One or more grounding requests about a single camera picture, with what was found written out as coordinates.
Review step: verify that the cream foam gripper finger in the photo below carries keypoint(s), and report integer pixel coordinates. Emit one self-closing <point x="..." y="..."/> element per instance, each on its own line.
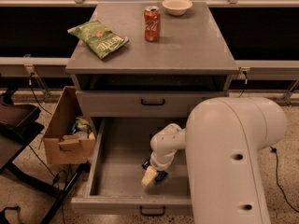
<point x="149" y="176"/>

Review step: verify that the blue rxbar wrapper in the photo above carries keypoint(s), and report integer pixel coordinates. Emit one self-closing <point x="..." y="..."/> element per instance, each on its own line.
<point x="161" y="176"/>

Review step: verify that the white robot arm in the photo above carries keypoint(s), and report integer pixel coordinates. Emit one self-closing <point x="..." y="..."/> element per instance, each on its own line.
<point x="221" y="140"/>

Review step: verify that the open grey middle drawer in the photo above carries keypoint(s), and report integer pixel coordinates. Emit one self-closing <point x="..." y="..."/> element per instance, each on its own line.
<point x="114" y="183"/>

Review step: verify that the closed grey upper drawer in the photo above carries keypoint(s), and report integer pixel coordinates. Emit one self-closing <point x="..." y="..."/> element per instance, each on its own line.
<point x="125" y="104"/>

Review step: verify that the grey drawer cabinet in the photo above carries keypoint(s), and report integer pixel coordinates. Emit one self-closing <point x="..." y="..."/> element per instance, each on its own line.
<point x="191" y="54"/>

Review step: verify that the snack packets in box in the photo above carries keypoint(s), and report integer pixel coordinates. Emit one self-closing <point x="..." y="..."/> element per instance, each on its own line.
<point x="81" y="127"/>

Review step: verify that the brown cardboard box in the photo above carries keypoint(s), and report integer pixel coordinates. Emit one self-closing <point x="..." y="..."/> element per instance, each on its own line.
<point x="62" y="147"/>

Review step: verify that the green kettle chips bag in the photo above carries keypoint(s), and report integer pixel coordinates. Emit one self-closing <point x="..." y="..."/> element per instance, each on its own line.
<point x="101" y="40"/>

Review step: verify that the red soda can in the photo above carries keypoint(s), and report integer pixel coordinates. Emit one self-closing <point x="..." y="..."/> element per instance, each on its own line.
<point x="152" y="19"/>

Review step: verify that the white paper bowl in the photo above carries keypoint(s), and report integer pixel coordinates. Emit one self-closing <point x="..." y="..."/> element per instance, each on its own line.
<point x="177" y="7"/>

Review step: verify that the black drawer handle lower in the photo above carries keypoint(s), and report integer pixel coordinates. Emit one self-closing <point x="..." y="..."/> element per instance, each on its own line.
<point x="152" y="211"/>

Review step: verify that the black drawer handle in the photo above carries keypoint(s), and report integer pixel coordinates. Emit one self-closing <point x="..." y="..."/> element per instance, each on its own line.
<point x="152" y="211"/>
<point x="152" y="103"/>

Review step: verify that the black drawer handle upper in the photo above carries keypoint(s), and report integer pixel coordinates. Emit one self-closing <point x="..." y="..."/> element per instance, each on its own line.
<point x="152" y="103"/>

